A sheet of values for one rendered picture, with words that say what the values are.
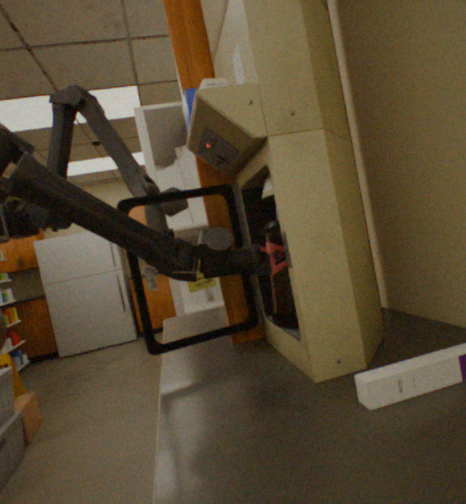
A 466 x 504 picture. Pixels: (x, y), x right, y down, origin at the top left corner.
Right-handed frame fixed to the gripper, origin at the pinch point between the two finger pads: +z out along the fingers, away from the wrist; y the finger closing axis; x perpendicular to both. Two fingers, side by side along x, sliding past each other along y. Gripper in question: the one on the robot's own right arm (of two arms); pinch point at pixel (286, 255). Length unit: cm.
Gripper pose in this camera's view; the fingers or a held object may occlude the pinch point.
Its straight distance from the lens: 80.4
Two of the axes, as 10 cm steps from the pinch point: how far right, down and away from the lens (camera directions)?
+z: 9.6, -1.3, 2.3
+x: 1.2, 9.9, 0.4
